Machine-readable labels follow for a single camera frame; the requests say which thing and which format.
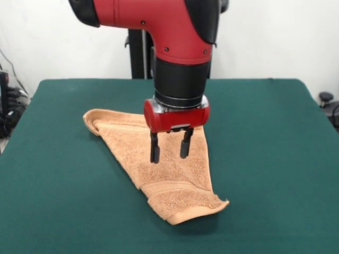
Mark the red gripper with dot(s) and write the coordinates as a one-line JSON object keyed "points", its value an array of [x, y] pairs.
{"points": [[177, 120]]}

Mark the tan terry towel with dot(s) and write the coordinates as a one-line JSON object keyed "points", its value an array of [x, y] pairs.
{"points": [[172, 182]]}

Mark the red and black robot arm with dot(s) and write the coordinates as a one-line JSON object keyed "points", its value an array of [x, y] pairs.
{"points": [[180, 79]]}

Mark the dark green table cloth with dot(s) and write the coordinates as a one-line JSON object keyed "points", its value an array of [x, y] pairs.
{"points": [[66, 172]]}

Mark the black equipment pile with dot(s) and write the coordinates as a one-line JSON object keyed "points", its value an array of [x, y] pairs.
{"points": [[10, 105]]}

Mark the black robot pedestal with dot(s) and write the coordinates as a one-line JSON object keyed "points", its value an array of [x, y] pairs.
{"points": [[137, 53]]}

